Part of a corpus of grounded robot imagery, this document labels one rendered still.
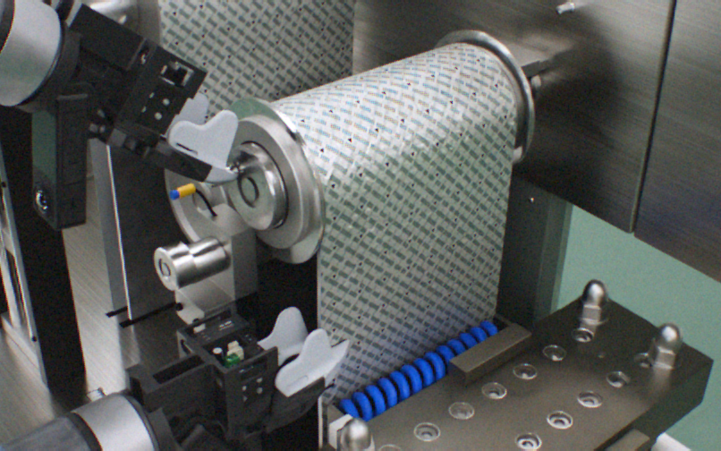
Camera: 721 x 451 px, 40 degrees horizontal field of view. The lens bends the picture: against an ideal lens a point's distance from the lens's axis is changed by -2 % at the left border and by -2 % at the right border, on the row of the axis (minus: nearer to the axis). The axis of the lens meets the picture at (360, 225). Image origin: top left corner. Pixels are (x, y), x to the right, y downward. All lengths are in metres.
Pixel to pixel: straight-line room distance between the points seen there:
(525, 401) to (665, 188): 0.24
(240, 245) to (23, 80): 0.28
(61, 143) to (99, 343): 0.56
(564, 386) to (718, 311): 1.99
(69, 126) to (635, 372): 0.60
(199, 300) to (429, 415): 0.24
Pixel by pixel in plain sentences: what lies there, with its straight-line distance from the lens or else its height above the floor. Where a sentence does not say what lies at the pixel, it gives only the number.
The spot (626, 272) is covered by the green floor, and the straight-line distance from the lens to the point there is 3.04.
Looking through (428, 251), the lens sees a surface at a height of 1.16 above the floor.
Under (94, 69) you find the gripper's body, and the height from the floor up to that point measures 1.39.
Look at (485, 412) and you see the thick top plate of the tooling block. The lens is 0.96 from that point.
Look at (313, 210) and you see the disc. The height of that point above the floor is 1.25.
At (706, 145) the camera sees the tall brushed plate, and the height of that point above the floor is 1.27.
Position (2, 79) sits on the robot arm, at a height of 1.41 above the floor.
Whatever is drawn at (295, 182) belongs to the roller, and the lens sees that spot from 0.81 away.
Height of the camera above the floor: 1.68
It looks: 32 degrees down
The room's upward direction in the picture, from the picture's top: 1 degrees clockwise
